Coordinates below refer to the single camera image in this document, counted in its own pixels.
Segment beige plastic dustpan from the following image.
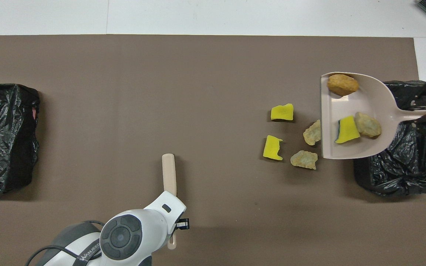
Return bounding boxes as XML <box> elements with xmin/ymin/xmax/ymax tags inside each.
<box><xmin>320</xmin><ymin>71</ymin><xmax>426</xmax><ymax>160</ymax></box>

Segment beige brush black bristles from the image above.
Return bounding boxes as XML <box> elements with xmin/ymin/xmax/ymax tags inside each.
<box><xmin>162</xmin><ymin>153</ymin><xmax>178</xmax><ymax>250</ymax></box>

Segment beige foam chunk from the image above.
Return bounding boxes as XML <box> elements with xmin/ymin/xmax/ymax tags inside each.
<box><xmin>290</xmin><ymin>150</ymin><xmax>318</xmax><ymax>170</ymax></box>
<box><xmin>303</xmin><ymin>119</ymin><xmax>322</xmax><ymax>146</ymax></box>
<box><xmin>354</xmin><ymin>112</ymin><xmax>382</xmax><ymax>138</ymax></box>

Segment yellow sponge piece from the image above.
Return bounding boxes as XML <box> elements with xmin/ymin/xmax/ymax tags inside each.
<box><xmin>263</xmin><ymin>135</ymin><xmax>284</xmax><ymax>161</ymax></box>
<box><xmin>271</xmin><ymin>103</ymin><xmax>294</xmax><ymax>121</ymax></box>
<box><xmin>334</xmin><ymin>116</ymin><xmax>361</xmax><ymax>144</ymax></box>

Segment brown potato-shaped lump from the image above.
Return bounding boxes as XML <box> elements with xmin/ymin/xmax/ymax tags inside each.
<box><xmin>327</xmin><ymin>74</ymin><xmax>359</xmax><ymax>97</ymax></box>

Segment brown table mat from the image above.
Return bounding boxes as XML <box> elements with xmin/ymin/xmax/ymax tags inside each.
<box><xmin>0</xmin><ymin>34</ymin><xmax>426</xmax><ymax>266</ymax></box>

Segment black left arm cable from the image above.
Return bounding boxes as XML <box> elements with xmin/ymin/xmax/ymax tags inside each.
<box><xmin>26</xmin><ymin>221</ymin><xmax>104</xmax><ymax>266</ymax></box>

